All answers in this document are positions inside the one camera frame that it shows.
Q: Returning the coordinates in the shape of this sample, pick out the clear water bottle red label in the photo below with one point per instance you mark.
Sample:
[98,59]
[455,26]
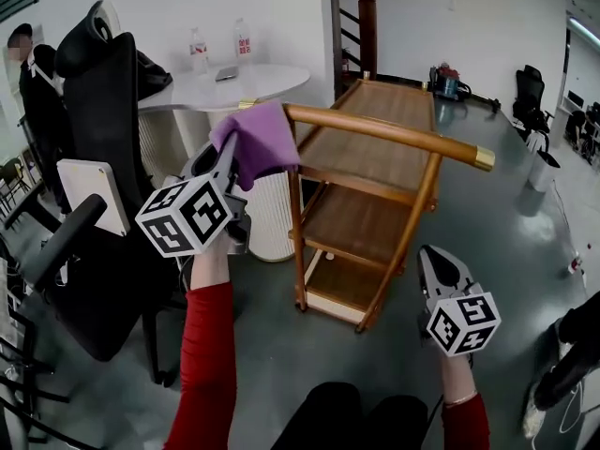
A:
[199,54]
[243,45]

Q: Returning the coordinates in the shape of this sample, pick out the black bag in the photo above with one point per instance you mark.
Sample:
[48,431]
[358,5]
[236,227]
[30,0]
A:
[152,75]

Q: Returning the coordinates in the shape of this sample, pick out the person's right forearm red sleeve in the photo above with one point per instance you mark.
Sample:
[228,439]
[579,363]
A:
[461,420]

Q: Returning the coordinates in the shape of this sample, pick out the black mesh office chair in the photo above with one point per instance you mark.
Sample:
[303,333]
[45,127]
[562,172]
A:
[100,124]

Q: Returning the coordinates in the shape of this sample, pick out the ceiling light strip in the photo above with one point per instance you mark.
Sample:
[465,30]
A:
[583,25]

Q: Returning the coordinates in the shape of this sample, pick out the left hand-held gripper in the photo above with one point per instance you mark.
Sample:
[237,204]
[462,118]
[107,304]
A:
[185,218]

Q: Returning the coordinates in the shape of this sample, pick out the black metal rack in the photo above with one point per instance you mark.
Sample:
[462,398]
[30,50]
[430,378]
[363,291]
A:
[19,382]

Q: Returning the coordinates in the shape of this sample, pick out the white rectangular panel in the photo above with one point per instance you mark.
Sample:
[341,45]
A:
[91,195]

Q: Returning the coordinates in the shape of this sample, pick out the purple cloth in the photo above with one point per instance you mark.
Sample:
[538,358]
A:
[265,141]

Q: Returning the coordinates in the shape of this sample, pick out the dark wooden stair railing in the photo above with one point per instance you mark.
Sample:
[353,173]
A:
[367,31]

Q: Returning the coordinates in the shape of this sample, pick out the person's leg black trousers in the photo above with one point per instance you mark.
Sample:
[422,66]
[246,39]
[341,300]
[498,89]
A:
[398,424]
[323,420]

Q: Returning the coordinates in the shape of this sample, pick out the white waste bin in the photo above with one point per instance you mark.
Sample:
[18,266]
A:
[541,167]

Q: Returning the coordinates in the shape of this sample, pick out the white round table ribbed base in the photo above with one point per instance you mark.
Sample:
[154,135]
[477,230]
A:
[262,80]

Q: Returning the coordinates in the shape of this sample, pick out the black high-back office chair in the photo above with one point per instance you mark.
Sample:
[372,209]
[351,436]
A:
[529,94]

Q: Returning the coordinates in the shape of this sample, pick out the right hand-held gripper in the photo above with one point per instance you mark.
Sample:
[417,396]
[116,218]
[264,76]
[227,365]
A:
[461,324]

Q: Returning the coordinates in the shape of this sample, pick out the blue and red vacuum cleaner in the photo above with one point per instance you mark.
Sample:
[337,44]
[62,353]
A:
[447,82]

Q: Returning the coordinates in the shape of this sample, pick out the person's left forearm red sleeve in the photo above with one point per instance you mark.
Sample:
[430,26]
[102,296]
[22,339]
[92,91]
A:
[206,345]

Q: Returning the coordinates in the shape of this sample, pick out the wooden cart with slatted surface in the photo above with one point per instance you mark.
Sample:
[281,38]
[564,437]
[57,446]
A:
[375,124]

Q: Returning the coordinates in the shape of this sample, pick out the grey smartphone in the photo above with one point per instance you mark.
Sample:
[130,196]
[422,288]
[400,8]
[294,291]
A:
[227,73]

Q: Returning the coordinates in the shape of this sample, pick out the small red and white object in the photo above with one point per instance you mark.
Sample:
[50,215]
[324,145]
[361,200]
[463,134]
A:
[575,264]

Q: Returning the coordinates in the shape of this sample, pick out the dark chair with thin legs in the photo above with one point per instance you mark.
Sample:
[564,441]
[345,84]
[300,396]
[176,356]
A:
[13,176]

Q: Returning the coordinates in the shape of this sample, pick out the person's right leg black trousers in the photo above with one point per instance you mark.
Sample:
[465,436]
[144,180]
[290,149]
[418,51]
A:
[398,424]

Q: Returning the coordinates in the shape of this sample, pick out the person's left leg black trousers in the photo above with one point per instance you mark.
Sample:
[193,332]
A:
[323,420]

